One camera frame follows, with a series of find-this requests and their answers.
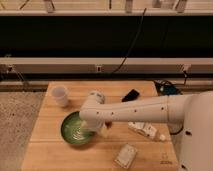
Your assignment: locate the green ceramic bowl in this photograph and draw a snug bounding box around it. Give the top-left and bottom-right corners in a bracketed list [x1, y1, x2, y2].
[61, 111, 95, 145]

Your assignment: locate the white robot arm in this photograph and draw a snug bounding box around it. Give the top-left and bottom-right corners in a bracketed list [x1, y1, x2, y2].
[80, 91, 213, 171]

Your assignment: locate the black smartphone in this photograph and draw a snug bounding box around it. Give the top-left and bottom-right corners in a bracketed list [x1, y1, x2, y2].
[122, 89, 140, 102]

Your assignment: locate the translucent white plastic cup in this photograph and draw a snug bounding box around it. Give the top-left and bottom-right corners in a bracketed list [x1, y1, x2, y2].
[51, 86, 68, 107]

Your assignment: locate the clear plastic wrapped packet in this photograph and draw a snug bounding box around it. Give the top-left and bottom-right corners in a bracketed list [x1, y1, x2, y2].
[115, 144, 138, 169]

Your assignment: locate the white wall outlet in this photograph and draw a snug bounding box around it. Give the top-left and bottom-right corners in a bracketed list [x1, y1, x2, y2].
[97, 66, 102, 72]

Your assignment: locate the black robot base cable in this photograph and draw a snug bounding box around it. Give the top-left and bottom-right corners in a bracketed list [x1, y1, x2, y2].
[153, 79, 184, 136]

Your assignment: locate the black hanging cable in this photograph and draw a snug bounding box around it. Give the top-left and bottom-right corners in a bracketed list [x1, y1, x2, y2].
[111, 7, 147, 74]

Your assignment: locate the grey metal rail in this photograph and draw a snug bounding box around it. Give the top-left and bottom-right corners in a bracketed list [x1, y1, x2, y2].
[0, 57, 213, 74]

